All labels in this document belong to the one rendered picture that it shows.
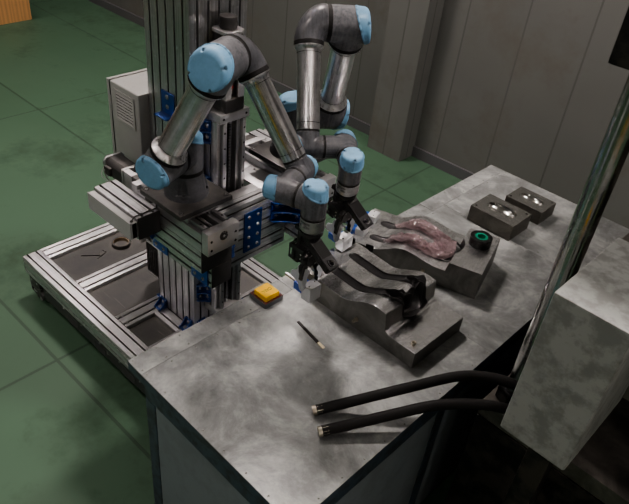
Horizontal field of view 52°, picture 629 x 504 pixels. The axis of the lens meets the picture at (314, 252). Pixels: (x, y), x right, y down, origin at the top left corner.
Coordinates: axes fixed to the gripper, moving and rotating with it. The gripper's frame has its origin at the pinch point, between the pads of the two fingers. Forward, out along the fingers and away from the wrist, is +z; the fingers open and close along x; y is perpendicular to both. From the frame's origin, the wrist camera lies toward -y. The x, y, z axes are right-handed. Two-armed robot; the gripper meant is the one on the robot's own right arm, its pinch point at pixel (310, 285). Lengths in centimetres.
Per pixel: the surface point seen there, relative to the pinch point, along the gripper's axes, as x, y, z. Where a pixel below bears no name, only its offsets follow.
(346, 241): -27.7, 9.6, 1.1
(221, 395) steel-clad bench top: 40.2, -6.7, 15.0
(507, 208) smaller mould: -107, -10, 8
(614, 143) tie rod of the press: -21, -63, -69
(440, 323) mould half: -27.3, -32.6, 8.9
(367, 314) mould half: -10.0, -16.3, 6.6
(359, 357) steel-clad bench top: -1.1, -22.3, 15.0
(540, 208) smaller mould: -120, -18, 9
